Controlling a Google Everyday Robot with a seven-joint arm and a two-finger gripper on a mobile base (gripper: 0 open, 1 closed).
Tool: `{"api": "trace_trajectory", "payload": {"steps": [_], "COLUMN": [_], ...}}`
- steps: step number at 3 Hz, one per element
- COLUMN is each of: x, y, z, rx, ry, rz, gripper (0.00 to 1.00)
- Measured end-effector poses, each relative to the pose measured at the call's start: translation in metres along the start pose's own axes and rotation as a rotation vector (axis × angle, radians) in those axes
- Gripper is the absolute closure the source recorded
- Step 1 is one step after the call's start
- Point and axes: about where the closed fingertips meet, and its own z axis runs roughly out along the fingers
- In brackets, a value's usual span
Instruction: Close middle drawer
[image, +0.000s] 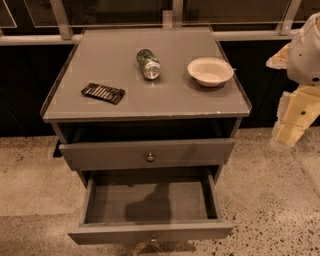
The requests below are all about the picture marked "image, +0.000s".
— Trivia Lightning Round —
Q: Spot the black striped snack packet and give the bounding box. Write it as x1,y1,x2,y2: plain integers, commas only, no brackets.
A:
81,83,126,105

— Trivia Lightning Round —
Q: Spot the white bowl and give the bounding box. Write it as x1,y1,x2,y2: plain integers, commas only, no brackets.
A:
187,57,234,87

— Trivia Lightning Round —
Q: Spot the grey drawer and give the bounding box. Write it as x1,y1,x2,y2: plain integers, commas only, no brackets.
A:
60,138,235,171
68,168,233,245

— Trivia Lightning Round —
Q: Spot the grey top drawer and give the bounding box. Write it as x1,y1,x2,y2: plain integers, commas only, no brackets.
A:
60,138,235,171

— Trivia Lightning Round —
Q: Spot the grey drawer cabinet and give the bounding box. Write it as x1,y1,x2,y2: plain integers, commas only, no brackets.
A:
39,27,253,188

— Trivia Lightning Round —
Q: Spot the green soda can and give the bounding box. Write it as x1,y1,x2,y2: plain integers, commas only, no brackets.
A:
136,49,161,80

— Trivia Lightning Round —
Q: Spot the metal railing frame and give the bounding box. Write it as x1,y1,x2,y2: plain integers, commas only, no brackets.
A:
0,0,320,45

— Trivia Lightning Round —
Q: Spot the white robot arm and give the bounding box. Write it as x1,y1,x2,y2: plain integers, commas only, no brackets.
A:
266,13,320,150

